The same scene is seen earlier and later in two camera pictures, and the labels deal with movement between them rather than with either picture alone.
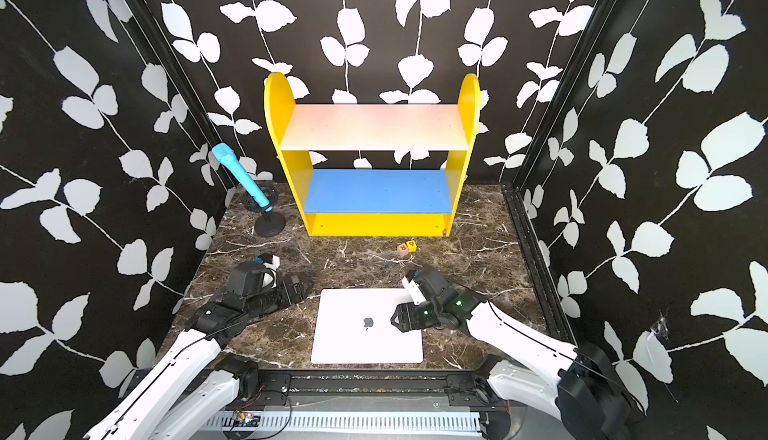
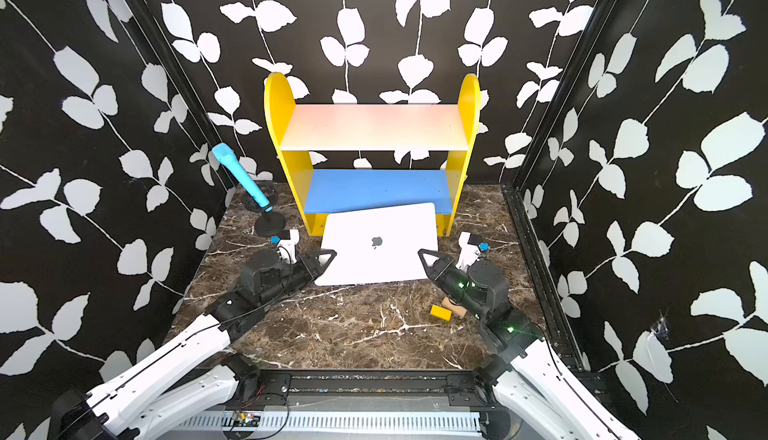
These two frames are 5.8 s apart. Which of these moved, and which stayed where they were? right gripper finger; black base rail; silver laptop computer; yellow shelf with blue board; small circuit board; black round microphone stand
Moved: silver laptop computer; right gripper finger
Stayed: small circuit board; black round microphone stand; yellow shelf with blue board; black base rail
